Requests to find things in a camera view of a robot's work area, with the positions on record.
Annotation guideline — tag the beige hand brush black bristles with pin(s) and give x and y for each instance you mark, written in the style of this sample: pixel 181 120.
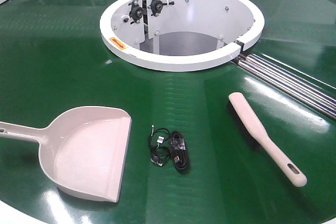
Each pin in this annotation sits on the beige hand brush black bristles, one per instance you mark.
pixel 256 129

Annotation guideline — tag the pink plastic dustpan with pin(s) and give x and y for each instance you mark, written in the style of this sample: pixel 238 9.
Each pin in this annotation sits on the pink plastic dustpan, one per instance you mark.
pixel 82 150

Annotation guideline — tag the left black bearing block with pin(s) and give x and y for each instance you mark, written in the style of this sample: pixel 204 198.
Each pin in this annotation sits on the left black bearing block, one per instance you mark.
pixel 136 12

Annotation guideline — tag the black bearing block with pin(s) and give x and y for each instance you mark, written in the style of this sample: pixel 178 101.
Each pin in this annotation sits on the black bearing block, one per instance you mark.
pixel 136 12
pixel 156 6

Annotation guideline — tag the right black bearing block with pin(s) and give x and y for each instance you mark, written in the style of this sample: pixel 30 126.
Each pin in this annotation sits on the right black bearing block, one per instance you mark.
pixel 156 6

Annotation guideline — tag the steel rollers right seam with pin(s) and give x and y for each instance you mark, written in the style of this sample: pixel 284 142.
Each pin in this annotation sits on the steel rollers right seam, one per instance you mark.
pixel 288 82

